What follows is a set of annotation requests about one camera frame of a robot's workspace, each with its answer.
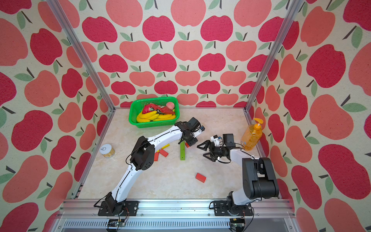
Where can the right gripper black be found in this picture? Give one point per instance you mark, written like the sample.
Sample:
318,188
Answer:
213,157

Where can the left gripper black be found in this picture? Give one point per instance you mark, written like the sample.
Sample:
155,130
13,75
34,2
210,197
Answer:
192,143

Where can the green block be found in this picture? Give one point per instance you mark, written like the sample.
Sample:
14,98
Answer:
182,155
182,147

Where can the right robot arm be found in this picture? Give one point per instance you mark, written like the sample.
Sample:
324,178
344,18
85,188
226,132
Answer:
259,180

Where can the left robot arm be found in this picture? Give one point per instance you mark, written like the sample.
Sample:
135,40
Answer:
142,157

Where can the pink peach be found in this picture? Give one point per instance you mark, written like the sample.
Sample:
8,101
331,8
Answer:
170,105

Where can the orange soap dispenser bottle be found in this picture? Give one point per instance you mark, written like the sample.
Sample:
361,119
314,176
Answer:
252,135

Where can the yellow banana bunch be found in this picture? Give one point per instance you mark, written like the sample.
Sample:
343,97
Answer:
153,116

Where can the green plastic basket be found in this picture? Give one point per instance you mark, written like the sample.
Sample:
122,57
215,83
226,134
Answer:
138,105

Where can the red snack bag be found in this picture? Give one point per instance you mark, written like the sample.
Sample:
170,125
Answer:
164,110

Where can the small tin can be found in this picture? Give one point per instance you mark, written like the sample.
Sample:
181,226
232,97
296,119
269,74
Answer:
107,150

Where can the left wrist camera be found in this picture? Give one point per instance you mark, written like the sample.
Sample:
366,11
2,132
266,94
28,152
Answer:
199,130

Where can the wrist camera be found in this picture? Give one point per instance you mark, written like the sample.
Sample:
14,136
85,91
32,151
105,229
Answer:
226,140
199,130

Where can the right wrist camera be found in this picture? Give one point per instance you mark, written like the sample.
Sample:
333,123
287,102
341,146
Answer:
226,140

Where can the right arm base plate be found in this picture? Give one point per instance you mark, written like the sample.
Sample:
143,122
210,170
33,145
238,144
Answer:
223,208

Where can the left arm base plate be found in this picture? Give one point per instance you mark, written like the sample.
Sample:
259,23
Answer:
118,209

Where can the aluminium front rail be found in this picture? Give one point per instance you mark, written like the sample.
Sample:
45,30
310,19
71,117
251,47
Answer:
184,215

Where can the right aluminium post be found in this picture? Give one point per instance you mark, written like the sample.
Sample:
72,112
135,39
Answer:
278,43

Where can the aluminium post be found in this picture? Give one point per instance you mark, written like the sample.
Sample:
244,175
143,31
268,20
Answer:
80,51
278,43

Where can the left aluminium post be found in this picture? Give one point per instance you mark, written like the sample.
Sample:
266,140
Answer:
80,51

